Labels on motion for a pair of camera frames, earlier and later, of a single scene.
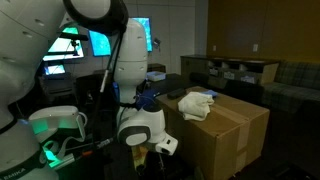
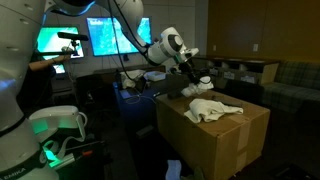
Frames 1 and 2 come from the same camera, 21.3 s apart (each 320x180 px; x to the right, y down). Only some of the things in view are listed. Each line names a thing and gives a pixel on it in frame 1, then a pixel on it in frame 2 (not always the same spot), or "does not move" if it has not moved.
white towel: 195,106 to 203,110
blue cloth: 214,93 to 174,170
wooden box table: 231,138 does not move
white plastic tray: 156,75 does not move
